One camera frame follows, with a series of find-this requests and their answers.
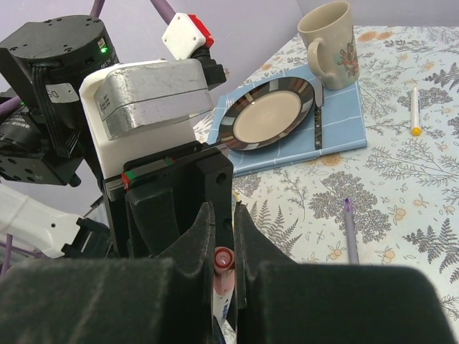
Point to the pink pen cap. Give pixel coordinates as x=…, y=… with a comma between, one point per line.
x=224, y=270

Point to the black handled table knife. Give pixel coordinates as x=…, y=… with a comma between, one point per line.
x=319, y=99

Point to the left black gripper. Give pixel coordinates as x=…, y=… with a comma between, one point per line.
x=155, y=199

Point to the dark rimmed beige plate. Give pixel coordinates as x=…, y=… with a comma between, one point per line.
x=266, y=114

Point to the purple pen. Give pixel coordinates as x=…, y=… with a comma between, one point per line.
x=350, y=232

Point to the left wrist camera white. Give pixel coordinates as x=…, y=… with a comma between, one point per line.
x=138, y=109

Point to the blue tiled placemat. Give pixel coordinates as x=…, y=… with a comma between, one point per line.
x=343, y=129

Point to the floral tablecloth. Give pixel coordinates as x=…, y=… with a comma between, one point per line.
x=403, y=188

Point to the beige mug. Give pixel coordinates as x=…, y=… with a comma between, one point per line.
x=328, y=35

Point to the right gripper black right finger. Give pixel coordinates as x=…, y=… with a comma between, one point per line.
x=282, y=301

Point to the white pen yellow tip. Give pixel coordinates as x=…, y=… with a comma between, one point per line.
x=416, y=129

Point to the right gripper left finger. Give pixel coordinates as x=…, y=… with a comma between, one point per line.
x=166, y=299

